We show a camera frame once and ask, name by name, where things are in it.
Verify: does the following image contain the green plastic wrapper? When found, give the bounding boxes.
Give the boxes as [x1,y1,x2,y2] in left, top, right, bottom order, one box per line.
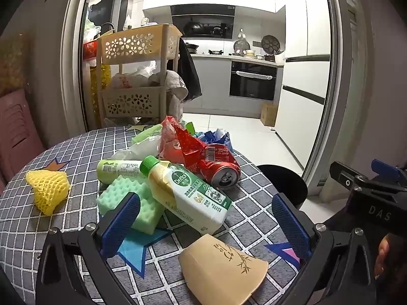
[132,123,164,145]

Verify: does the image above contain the white refrigerator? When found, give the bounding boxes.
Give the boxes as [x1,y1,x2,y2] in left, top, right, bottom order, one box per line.
[274,3,332,170]

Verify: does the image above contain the black hanging cloth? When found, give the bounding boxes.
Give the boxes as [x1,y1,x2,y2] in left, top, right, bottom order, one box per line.
[177,37,203,102]

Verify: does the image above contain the green drink bottle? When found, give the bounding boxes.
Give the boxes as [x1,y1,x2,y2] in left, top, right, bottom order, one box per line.
[96,159,143,185]

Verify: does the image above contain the black built-in oven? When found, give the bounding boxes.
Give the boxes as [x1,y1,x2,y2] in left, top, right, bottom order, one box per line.
[229,60,278,100]

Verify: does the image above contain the cardboard box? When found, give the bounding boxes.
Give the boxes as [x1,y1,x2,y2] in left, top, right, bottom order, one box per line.
[260,102,279,127]

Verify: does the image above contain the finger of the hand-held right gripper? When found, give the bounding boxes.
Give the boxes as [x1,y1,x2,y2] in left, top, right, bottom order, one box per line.
[329,161,376,195]
[371,158,407,182]

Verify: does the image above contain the flattened brown paper cup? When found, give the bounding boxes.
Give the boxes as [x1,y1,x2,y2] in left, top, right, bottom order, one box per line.
[178,233,268,305]

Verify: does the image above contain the white plastic bag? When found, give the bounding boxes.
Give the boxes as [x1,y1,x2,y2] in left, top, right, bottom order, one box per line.
[111,135,163,162]

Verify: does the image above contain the glass pot lid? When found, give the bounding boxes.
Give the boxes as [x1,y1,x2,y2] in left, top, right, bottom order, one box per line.
[234,40,252,56]

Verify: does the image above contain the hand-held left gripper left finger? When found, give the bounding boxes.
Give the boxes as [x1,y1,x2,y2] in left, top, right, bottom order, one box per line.
[35,192,142,305]

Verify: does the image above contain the red plastic basket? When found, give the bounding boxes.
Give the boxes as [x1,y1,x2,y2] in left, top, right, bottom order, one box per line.
[83,41,99,60]

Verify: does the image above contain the crushed red soda can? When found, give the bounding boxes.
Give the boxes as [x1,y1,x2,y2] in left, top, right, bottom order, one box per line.
[199,144,241,190]

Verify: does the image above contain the white bottle with green cap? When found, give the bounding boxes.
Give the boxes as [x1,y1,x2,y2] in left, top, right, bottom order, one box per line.
[140,155,232,234]

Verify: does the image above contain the green sponge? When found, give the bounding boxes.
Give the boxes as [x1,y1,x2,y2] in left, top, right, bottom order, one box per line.
[96,176,166,234]

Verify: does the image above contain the blue plastic bag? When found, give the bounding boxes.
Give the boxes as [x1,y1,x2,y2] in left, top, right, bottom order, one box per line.
[195,129,234,155]

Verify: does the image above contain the white bags in rack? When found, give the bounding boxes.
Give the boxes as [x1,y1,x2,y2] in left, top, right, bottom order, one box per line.
[110,65,166,89]

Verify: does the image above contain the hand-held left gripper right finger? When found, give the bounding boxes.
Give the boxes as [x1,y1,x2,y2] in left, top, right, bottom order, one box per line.
[272,192,379,305]

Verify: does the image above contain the person's right hand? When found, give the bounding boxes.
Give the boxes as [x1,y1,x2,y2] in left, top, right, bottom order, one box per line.
[374,233,399,281]

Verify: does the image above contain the red snack bag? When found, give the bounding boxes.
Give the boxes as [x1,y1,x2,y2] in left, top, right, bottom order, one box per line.
[159,116,207,174]

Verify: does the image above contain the yellow foam fruit net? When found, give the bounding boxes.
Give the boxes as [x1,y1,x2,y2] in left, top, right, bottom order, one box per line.
[25,169,71,216]

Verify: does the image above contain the yellow oil bottle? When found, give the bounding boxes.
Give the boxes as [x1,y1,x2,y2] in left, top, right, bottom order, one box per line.
[91,64,112,124]

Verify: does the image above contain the pink plastic chair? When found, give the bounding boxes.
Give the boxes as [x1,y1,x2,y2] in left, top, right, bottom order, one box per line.
[0,89,45,185]

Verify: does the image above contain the grey white cloth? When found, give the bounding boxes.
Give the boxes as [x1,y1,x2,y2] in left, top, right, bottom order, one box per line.
[164,70,190,102]

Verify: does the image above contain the beige plastic storage rack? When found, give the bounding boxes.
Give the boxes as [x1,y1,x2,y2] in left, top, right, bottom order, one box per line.
[96,24,183,126]

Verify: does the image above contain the dark round pan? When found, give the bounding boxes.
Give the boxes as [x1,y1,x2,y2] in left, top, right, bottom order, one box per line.
[261,35,281,53]

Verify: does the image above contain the black range hood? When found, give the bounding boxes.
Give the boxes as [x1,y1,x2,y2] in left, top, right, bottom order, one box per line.
[170,5,236,37]

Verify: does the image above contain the black trash bin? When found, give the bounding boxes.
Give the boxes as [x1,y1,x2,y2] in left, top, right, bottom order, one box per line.
[256,164,308,210]

